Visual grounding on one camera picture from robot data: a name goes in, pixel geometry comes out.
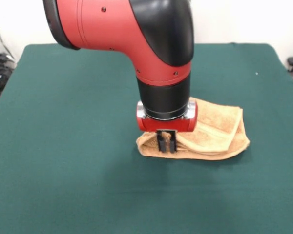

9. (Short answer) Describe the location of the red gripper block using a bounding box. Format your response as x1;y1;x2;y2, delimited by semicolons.
136;100;199;154

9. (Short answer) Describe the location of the tan terry towel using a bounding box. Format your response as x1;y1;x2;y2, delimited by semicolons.
136;98;251;161

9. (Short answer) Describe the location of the dark green table cloth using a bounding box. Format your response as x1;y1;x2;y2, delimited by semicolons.
0;42;293;234

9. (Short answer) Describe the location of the black equipment pile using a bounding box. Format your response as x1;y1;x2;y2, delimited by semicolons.
0;38;16;101

